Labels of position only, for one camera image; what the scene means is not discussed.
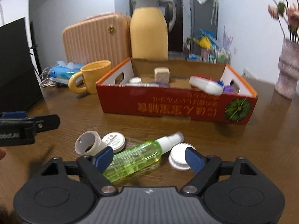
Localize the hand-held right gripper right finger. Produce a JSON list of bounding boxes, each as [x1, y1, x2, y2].
[[180, 147, 257, 195]]

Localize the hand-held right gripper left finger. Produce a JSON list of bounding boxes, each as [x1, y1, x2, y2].
[[41, 146, 118, 195]]

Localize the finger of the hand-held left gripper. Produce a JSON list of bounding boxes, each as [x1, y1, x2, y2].
[[23, 114, 61, 134], [0, 111, 27, 120]]

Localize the white bottle cap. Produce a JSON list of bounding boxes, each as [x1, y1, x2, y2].
[[168, 142, 197, 171]]

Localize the green spray bottle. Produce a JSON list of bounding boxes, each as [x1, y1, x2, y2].
[[102, 132, 184, 183]]

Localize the red cardboard box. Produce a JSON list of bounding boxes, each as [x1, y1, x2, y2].
[[95, 57, 259, 125]]

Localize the red and white lint brush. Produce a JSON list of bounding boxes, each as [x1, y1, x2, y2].
[[189, 75, 224, 96]]

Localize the white spray bottle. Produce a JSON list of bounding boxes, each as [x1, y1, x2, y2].
[[140, 82, 171, 88]]

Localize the white cube charger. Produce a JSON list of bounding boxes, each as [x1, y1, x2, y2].
[[154, 67, 170, 83]]

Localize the round white container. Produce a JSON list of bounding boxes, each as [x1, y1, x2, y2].
[[102, 132, 127, 154]]

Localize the grey tape roll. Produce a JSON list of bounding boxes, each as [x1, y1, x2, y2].
[[74, 130, 108, 156]]

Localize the black paper bag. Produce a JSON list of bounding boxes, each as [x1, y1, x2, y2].
[[0, 17, 44, 114]]

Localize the blue tissue pack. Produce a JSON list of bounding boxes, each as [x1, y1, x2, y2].
[[50, 60, 85, 80]]

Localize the yellow mug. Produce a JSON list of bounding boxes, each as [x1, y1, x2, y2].
[[68, 60, 112, 95]]

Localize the pink ribbed suitcase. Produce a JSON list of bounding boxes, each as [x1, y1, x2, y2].
[[62, 12, 132, 69]]

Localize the yellow watering can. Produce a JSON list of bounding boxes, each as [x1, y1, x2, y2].
[[194, 37, 212, 48]]

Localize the blue plastic rack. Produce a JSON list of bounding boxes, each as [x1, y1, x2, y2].
[[198, 28, 218, 43]]

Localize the pink textured vase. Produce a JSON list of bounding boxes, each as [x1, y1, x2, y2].
[[275, 38, 299, 101]]

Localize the dark brown door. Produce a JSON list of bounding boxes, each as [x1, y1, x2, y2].
[[161, 0, 183, 52]]

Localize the yellow thermos jug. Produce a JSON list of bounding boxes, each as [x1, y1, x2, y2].
[[129, 0, 177, 60]]

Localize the grey fridge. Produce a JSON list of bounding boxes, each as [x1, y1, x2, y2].
[[190, 0, 219, 52]]

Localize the white folded umbrella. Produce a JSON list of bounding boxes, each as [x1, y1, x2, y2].
[[210, 0, 219, 25]]

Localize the dried pink roses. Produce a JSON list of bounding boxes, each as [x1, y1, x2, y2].
[[245, 0, 299, 44]]

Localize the white cables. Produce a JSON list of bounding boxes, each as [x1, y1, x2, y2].
[[38, 66, 71, 88]]

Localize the wire cart with bottles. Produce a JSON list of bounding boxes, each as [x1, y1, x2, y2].
[[208, 48, 232, 63]]

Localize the purple wall decoration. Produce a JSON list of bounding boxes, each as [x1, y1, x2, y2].
[[222, 25, 233, 49]]

